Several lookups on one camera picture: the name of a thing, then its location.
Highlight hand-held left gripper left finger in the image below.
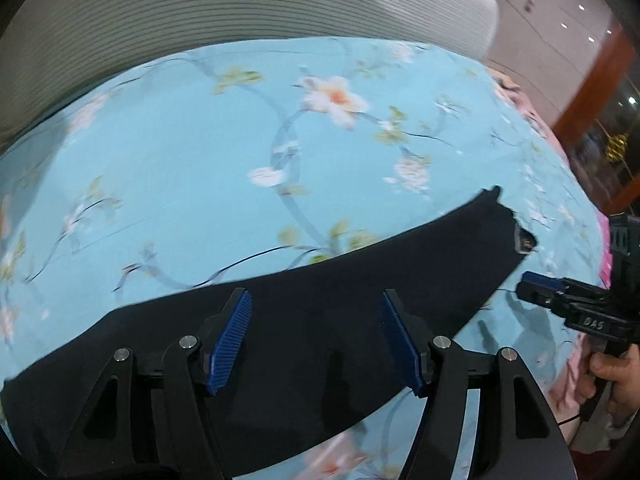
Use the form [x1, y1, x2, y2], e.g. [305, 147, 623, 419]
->
[62, 288, 253, 480]

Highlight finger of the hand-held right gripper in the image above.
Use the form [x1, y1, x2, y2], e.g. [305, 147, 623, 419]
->
[516, 271, 576, 311]

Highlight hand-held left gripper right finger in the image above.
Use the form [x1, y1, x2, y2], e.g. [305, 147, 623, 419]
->
[381, 288, 581, 480]

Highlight black pants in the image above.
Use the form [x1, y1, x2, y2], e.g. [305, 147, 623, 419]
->
[0, 186, 538, 479]

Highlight person's right hand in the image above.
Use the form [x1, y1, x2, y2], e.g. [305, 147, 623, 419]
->
[580, 344, 640, 433]

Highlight blue floral bed sheet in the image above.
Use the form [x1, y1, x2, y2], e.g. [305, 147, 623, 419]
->
[0, 37, 608, 480]

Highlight wooden door frame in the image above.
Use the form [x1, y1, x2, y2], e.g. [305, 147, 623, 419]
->
[552, 22, 637, 153]

